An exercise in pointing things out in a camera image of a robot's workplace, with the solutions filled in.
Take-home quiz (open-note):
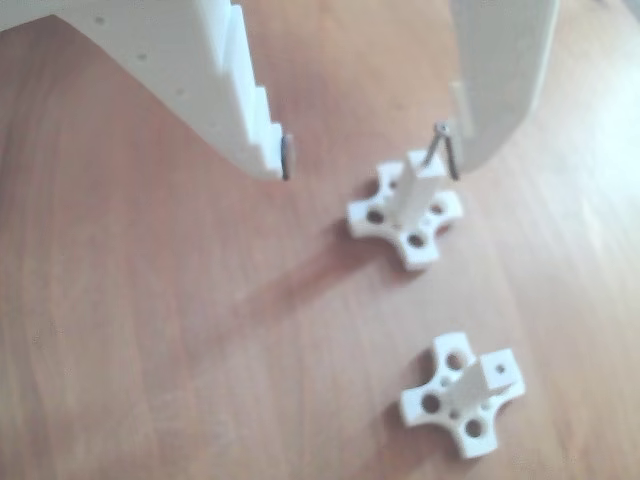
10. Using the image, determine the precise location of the small metal screw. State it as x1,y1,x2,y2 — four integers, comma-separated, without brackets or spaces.
423,121,450,167

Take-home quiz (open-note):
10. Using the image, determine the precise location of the white cross-base post stand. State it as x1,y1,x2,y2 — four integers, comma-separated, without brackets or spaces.
399,330,527,460
346,149,466,273

